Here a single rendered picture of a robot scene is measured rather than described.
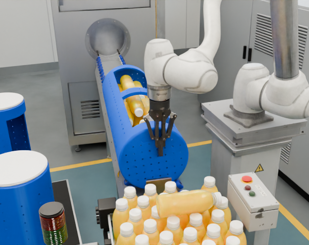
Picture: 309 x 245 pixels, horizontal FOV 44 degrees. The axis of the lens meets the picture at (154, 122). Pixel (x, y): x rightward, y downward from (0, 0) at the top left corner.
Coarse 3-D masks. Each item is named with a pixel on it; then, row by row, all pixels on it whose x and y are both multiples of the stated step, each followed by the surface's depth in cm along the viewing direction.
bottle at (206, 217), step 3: (207, 210) 127; (201, 213) 126; (204, 213) 126; (207, 213) 126; (204, 216) 125; (207, 216) 126; (204, 219) 125; (207, 219) 126; (204, 222) 125; (207, 222) 126; (204, 225) 126
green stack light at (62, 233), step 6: (42, 228) 100; (60, 228) 100; (66, 228) 102; (48, 234) 99; (54, 234) 99; (60, 234) 100; (66, 234) 102; (48, 240) 100; (54, 240) 100; (60, 240) 101
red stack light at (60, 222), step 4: (64, 212) 101; (40, 216) 98; (60, 216) 98; (64, 216) 101; (40, 220) 99; (44, 220) 98; (48, 220) 97; (52, 220) 97; (56, 220) 98; (60, 220) 99; (64, 220) 101; (44, 224) 98; (48, 224) 98; (52, 224) 98; (56, 224) 98; (60, 224) 99; (64, 224) 101; (44, 228) 99; (48, 228) 98; (52, 228) 98; (56, 228) 99
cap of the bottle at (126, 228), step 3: (126, 222) 118; (123, 225) 117; (126, 225) 117; (129, 225) 117; (132, 225) 117; (120, 228) 115; (123, 228) 115; (126, 228) 115; (129, 228) 115; (132, 228) 116; (123, 231) 115; (126, 231) 115; (129, 231) 115; (132, 231) 116; (123, 234) 115; (126, 234) 115; (129, 234) 115
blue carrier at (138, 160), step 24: (120, 72) 225; (144, 72) 228; (120, 96) 185; (120, 120) 166; (168, 120) 185; (120, 144) 152; (144, 144) 149; (168, 144) 152; (120, 168) 152; (144, 168) 154; (168, 168) 156
